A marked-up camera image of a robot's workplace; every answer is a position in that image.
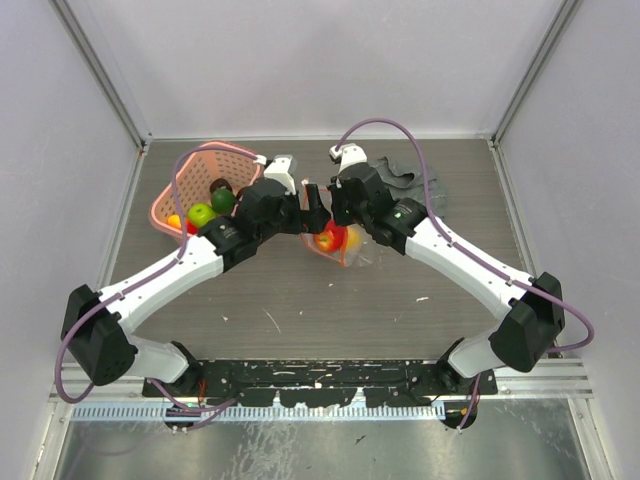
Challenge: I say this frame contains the red apple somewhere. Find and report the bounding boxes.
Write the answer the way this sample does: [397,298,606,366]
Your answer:
[313,220,347,253]

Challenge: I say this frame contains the yellow pear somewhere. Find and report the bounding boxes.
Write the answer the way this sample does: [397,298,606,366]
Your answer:
[344,226,361,252]

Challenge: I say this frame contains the dark green avocado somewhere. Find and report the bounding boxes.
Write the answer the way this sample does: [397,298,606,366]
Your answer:
[210,188,237,215]

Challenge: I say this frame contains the clear zip top bag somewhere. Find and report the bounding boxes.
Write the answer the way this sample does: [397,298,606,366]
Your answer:
[298,177,381,270]

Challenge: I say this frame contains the pink plastic basket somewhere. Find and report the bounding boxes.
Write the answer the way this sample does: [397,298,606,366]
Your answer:
[149,140,266,242]

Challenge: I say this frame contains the green apple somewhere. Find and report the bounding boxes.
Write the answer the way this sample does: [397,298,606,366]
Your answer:
[187,203,217,229]

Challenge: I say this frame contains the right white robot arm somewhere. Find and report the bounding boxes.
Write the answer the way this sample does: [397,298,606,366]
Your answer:
[328,163,565,394]

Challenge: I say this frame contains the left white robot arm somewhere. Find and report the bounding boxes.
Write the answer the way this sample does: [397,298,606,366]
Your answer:
[61,178,330,396]

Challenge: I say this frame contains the grey cloth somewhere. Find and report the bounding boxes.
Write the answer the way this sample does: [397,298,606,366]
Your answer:
[369,157,448,219]

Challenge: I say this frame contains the red yellow mango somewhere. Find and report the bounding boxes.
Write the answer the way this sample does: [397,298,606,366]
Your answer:
[167,214,182,230]

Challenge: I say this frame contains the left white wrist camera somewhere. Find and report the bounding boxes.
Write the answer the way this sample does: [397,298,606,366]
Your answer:
[253,154,297,194]

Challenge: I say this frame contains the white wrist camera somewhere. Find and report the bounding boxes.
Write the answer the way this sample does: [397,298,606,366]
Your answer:
[329,143,368,174]
[253,154,297,194]

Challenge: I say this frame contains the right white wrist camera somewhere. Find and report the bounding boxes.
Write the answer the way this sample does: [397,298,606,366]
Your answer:
[329,143,368,174]

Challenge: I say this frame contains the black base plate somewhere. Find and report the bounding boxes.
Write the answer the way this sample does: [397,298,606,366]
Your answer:
[142,358,499,409]

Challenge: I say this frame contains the left aluminium frame post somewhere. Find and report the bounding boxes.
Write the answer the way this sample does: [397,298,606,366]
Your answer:
[49,1,150,151]

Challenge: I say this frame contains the aluminium frame post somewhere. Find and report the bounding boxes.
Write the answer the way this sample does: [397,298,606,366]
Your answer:
[491,0,583,145]
[49,1,150,151]

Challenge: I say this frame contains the slotted cable duct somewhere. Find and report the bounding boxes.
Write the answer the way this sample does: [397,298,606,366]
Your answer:
[70,401,446,423]

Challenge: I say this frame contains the right aluminium frame post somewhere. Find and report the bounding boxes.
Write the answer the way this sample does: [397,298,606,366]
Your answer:
[491,0,583,145]

